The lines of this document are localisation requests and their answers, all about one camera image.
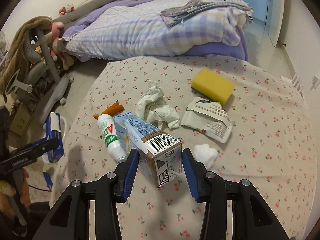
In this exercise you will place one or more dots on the white plastic trash bucket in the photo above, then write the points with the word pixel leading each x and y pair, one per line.
pixel 64 128

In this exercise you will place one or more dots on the white wall socket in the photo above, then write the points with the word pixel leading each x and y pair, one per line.
pixel 315 81

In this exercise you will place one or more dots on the dark blue cereal carton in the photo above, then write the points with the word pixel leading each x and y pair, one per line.
pixel 53 131

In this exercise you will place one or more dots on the newspaper piece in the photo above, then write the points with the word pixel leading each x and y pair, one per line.
pixel 208 118

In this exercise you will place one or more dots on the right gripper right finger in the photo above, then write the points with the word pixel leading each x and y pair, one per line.
pixel 194 172

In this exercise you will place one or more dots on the pink plush toy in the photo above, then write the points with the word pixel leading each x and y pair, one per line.
pixel 66 59

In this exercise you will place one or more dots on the light blue milk carton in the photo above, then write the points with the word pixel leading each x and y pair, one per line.
pixel 159 152

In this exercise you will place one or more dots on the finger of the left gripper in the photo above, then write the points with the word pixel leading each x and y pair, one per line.
pixel 40 147

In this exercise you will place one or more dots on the white tissue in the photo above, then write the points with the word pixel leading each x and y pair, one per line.
pixel 206 155

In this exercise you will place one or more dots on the white paper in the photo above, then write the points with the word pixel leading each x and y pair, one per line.
pixel 152 107

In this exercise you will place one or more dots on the orange carrot toy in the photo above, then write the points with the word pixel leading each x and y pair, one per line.
pixel 113 110

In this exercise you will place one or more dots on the grey long bolster pillow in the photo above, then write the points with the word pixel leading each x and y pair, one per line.
pixel 82 11

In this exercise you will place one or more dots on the brown plush blanket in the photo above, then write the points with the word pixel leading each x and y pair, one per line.
pixel 16 59

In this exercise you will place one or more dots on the folded grey plaid cloth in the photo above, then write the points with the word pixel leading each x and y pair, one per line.
pixel 176 15

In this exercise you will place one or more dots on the white door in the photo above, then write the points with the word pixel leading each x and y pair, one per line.
pixel 275 12

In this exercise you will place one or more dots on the yellow green sponge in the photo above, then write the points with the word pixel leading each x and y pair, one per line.
pixel 213 86

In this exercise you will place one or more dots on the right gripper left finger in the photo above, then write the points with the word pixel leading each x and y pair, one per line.
pixel 126 172

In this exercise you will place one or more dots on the left hand orange glove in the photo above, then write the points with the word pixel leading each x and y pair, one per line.
pixel 7 191

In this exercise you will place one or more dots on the purple plaid quilt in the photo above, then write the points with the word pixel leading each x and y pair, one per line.
pixel 150 32

